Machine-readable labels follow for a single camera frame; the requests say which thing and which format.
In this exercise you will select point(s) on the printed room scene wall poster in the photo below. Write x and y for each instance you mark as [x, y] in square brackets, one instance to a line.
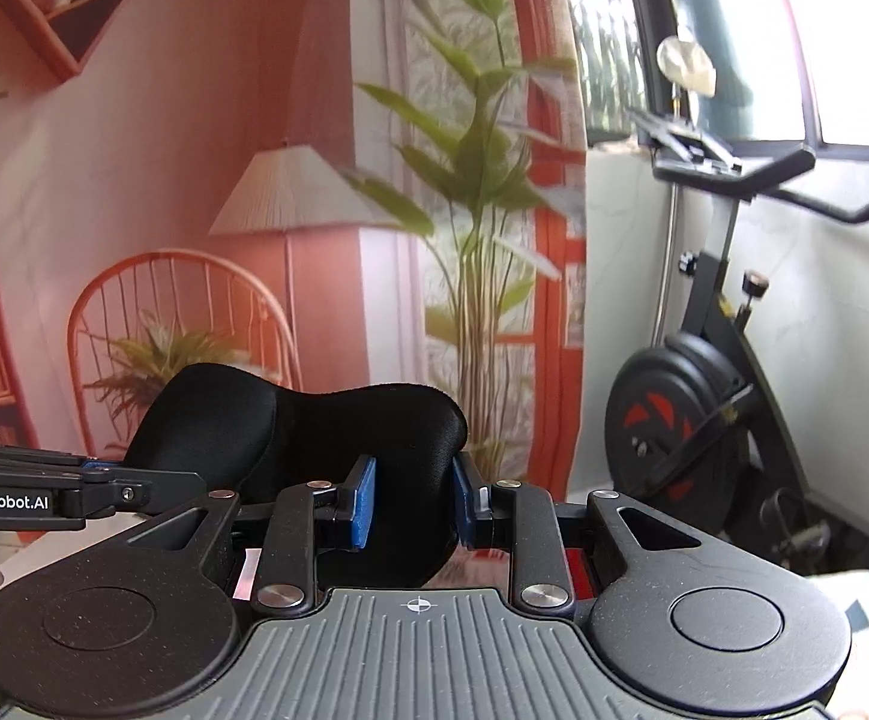
[217, 165]

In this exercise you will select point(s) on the black exercise bike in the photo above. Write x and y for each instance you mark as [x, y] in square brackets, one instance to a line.
[674, 427]

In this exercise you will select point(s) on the white bag covered stand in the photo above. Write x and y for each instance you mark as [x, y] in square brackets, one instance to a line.
[686, 60]

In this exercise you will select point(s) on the dark framed window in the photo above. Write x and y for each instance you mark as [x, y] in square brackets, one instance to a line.
[854, 52]

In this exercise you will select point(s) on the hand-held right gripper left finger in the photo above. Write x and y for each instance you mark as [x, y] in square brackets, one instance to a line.
[363, 499]

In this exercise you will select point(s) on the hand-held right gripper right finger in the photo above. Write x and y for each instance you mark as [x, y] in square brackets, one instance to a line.
[464, 499]

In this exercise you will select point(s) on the red strawberry print cardboard box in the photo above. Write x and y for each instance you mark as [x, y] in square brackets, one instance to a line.
[578, 570]

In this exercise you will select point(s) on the black foam cushion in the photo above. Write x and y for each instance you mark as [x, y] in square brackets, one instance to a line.
[292, 427]

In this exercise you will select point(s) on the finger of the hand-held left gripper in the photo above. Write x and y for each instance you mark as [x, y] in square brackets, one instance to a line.
[29, 457]
[134, 495]

